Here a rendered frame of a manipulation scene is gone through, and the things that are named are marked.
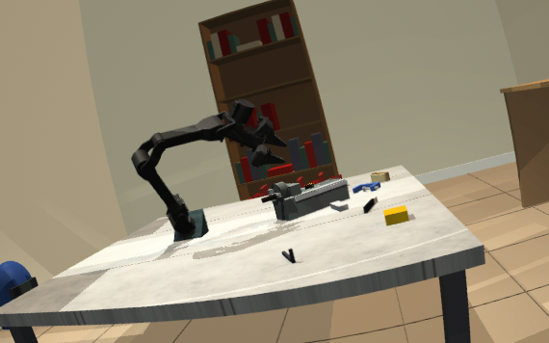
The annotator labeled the blue c-clamp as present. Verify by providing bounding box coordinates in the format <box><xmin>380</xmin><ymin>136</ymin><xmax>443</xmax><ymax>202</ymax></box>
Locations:
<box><xmin>353</xmin><ymin>182</ymin><xmax>380</xmax><ymax>194</ymax></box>

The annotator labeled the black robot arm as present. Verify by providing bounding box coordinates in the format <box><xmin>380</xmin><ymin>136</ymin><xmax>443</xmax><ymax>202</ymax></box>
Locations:
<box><xmin>132</xmin><ymin>99</ymin><xmax>274</xmax><ymax>238</ymax></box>

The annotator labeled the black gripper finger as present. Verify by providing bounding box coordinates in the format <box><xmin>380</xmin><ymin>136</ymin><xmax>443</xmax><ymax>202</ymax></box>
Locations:
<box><xmin>264</xmin><ymin>129</ymin><xmax>287</xmax><ymax>147</ymax></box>
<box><xmin>260</xmin><ymin>147</ymin><xmax>285</xmax><ymax>166</ymax></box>

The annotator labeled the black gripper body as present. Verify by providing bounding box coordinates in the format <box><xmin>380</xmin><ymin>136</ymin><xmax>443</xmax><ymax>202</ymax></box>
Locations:
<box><xmin>238</xmin><ymin>125</ymin><xmax>270</xmax><ymax>168</ymax></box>

